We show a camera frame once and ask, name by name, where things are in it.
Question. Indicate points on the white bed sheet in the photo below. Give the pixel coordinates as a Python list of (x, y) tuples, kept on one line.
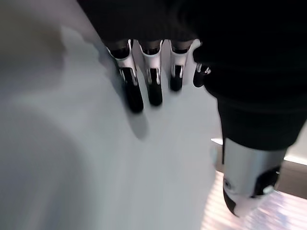
[(96, 148)]

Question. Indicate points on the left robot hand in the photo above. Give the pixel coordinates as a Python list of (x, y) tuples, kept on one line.
[(239, 60)]

